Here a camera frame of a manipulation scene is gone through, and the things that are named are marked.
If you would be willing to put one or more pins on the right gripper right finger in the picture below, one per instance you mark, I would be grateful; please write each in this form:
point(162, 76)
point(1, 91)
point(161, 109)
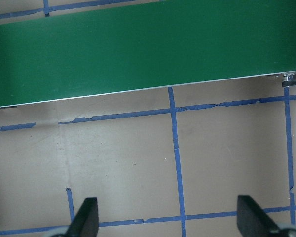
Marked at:
point(252, 221)

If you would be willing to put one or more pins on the green conveyor belt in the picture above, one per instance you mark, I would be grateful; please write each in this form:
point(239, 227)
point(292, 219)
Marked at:
point(144, 46)

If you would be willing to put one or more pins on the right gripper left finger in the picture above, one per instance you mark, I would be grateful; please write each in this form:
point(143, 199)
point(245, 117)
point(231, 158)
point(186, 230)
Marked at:
point(86, 221)

